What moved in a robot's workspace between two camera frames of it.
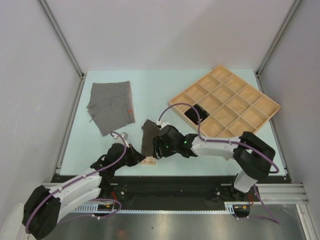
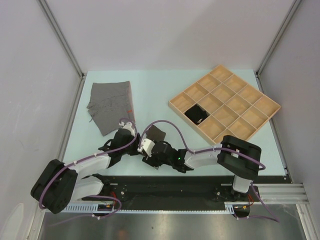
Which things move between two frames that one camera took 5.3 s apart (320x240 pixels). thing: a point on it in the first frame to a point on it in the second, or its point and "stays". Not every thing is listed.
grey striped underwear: [111, 106] stays
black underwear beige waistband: [192, 114] stays
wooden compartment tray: [233, 107] stays
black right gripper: [158, 142] to [151, 161]
